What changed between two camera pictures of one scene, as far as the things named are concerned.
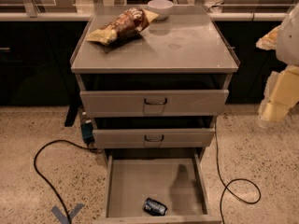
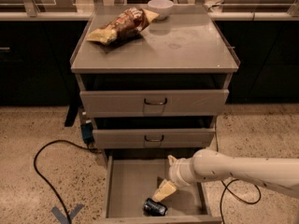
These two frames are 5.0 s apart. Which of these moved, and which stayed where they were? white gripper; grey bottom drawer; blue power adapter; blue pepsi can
Moved: white gripper
Stayed: grey bottom drawer; blue power adapter; blue pepsi can
